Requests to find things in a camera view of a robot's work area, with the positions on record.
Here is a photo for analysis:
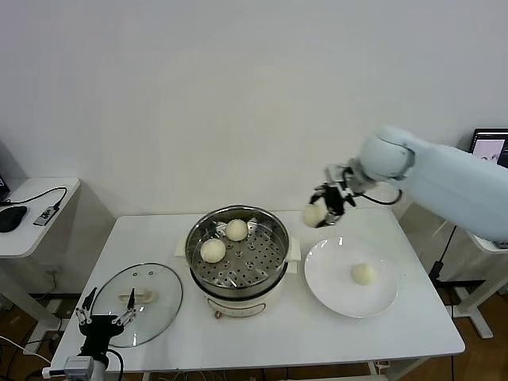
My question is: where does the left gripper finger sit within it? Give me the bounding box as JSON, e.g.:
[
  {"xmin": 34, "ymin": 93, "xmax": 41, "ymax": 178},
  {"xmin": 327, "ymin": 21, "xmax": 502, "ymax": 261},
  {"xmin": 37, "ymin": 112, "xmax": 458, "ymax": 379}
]
[
  {"xmin": 75, "ymin": 287, "xmax": 98, "ymax": 327},
  {"xmin": 116, "ymin": 287, "xmax": 139, "ymax": 327}
]

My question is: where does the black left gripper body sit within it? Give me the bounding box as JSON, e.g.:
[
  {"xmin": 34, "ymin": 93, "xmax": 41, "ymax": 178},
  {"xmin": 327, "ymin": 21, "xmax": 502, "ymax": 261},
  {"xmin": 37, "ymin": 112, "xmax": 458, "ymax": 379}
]
[{"xmin": 78, "ymin": 314, "xmax": 121, "ymax": 357}]

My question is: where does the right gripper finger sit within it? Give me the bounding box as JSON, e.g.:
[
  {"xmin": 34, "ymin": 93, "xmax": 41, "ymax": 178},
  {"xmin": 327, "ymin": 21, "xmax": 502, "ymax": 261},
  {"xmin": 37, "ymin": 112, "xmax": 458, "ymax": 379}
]
[
  {"xmin": 317, "ymin": 210, "xmax": 343, "ymax": 229},
  {"xmin": 309, "ymin": 183, "xmax": 330, "ymax": 206}
]

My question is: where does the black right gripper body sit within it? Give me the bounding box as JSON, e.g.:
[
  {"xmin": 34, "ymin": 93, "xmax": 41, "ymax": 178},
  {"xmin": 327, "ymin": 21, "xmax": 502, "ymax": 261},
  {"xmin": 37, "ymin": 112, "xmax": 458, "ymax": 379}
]
[{"xmin": 323, "ymin": 183, "xmax": 357, "ymax": 218}]

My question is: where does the white steamed baozi bun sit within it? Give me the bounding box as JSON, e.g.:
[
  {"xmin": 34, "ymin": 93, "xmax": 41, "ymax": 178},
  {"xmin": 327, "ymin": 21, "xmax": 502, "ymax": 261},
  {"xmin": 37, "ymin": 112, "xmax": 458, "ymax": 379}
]
[
  {"xmin": 199, "ymin": 238, "xmax": 227, "ymax": 264},
  {"xmin": 302, "ymin": 202, "xmax": 330, "ymax": 229},
  {"xmin": 225, "ymin": 218, "xmax": 250, "ymax": 242},
  {"xmin": 351, "ymin": 262, "xmax": 378, "ymax": 286}
]

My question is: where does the glass lid cream handle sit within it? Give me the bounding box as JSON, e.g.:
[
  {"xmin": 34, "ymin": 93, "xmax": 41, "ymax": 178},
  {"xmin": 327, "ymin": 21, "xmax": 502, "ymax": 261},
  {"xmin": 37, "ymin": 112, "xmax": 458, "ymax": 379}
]
[{"xmin": 91, "ymin": 261, "xmax": 184, "ymax": 349}]

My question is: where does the stainless steel steamer basket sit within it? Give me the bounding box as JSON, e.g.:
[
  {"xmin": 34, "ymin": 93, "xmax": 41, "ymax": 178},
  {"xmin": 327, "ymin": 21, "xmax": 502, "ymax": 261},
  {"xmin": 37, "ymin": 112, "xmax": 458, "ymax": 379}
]
[{"xmin": 175, "ymin": 204, "xmax": 302, "ymax": 298}]

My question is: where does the white round plate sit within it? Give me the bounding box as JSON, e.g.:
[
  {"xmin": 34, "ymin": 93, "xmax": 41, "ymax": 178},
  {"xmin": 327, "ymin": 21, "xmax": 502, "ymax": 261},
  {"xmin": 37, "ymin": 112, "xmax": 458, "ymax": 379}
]
[{"xmin": 304, "ymin": 237, "xmax": 399, "ymax": 319}]

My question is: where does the white side desk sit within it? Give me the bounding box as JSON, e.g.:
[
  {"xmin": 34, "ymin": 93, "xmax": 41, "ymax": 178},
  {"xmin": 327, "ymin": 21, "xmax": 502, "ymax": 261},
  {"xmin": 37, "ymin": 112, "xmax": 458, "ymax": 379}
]
[
  {"xmin": 396, "ymin": 190, "xmax": 508, "ymax": 339},
  {"xmin": 0, "ymin": 176, "xmax": 117, "ymax": 333}
]

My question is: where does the grey usb hub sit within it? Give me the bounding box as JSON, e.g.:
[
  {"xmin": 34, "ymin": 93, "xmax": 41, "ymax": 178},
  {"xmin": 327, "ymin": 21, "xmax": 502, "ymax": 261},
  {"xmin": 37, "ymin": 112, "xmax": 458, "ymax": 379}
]
[{"xmin": 33, "ymin": 206, "xmax": 56, "ymax": 228}]

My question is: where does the cream electric cooking pot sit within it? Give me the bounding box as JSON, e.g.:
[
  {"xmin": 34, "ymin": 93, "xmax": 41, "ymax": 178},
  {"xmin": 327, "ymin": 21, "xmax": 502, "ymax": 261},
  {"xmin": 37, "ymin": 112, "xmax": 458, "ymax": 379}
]
[{"xmin": 186, "ymin": 253, "xmax": 299, "ymax": 321}]

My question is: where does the black computer mouse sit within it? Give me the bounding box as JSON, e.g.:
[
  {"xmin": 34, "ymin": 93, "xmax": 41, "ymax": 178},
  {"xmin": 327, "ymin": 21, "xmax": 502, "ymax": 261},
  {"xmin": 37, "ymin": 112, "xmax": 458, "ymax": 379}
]
[{"xmin": 0, "ymin": 205, "xmax": 29, "ymax": 233}]

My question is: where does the grey open laptop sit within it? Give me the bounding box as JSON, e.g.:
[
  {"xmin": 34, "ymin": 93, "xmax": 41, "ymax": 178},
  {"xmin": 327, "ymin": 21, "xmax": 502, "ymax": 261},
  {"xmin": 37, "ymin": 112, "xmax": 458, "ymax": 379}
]
[{"xmin": 469, "ymin": 127, "xmax": 508, "ymax": 170}]

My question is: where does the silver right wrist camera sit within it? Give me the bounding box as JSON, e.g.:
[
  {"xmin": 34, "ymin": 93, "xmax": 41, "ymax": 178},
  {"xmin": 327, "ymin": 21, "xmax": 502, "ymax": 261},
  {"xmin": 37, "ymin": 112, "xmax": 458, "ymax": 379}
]
[{"xmin": 324, "ymin": 165, "xmax": 356, "ymax": 187}]

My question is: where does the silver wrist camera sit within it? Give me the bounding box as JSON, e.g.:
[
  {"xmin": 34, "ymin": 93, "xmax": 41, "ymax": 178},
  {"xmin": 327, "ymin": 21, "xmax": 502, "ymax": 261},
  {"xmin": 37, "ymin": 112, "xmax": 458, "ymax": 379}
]
[
  {"xmin": 63, "ymin": 356, "xmax": 94, "ymax": 376},
  {"xmin": 324, "ymin": 165, "xmax": 356, "ymax": 187}
]

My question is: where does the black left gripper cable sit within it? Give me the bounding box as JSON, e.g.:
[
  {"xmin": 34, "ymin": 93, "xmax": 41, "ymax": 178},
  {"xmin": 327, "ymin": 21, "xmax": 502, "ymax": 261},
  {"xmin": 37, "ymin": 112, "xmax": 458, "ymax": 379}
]
[{"xmin": 103, "ymin": 348, "xmax": 124, "ymax": 381}]

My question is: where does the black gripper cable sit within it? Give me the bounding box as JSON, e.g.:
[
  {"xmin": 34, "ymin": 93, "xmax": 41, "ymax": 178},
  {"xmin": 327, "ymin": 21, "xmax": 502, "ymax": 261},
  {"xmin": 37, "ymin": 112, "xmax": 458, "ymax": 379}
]
[
  {"xmin": 103, "ymin": 348, "xmax": 124, "ymax": 381},
  {"xmin": 355, "ymin": 189, "xmax": 402, "ymax": 206}
]

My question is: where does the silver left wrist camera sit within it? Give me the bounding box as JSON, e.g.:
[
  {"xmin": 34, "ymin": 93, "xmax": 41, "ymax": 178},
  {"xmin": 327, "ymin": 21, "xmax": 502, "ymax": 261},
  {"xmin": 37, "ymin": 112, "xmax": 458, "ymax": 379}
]
[{"xmin": 63, "ymin": 356, "xmax": 94, "ymax": 376}]

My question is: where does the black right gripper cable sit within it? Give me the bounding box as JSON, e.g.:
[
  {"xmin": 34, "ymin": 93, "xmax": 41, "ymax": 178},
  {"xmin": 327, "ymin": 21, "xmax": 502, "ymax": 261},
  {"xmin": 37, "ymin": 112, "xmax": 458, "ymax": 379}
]
[{"xmin": 355, "ymin": 189, "xmax": 402, "ymax": 206}]

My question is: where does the white floor cable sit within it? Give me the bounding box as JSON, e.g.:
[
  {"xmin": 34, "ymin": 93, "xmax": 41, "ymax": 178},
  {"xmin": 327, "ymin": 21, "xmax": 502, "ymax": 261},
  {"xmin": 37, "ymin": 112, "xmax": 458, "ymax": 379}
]
[{"xmin": 0, "ymin": 336, "xmax": 52, "ymax": 364}]

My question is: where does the black laptop power cable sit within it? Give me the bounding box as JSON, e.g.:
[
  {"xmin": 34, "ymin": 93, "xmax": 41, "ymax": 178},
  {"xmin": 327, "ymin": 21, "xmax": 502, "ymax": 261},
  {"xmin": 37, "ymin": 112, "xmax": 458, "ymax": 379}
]
[{"xmin": 429, "ymin": 225, "xmax": 458, "ymax": 281}]

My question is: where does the black usb cable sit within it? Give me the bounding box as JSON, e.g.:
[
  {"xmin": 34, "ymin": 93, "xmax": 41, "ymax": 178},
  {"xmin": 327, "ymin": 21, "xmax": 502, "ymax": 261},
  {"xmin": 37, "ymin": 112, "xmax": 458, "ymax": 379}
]
[{"xmin": 0, "ymin": 185, "xmax": 68, "ymax": 211}]

